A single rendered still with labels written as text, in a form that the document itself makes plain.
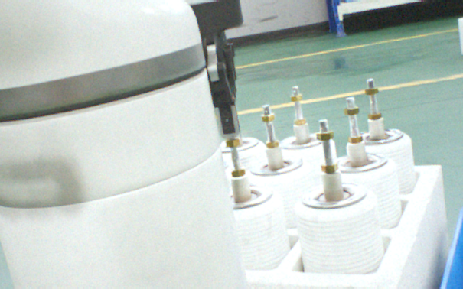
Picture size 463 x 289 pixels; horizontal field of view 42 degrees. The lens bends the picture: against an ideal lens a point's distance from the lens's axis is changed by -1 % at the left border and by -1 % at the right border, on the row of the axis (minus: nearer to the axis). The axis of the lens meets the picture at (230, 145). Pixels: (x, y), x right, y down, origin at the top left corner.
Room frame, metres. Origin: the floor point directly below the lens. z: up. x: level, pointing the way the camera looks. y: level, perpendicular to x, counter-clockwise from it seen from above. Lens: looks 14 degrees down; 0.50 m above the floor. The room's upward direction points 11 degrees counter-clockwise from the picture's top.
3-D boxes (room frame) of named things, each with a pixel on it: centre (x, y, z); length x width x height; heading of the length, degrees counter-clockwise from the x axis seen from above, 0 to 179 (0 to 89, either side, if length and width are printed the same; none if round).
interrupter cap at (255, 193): (0.71, 0.00, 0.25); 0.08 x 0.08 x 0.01
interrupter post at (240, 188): (0.71, 0.00, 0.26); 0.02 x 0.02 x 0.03
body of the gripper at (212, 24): (0.71, 0.00, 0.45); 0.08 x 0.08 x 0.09
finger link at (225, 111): (0.69, 0.00, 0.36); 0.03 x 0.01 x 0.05; 173
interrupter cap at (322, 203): (0.66, -0.11, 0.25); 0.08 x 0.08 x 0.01
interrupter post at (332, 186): (0.66, -0.11, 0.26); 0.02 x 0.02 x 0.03
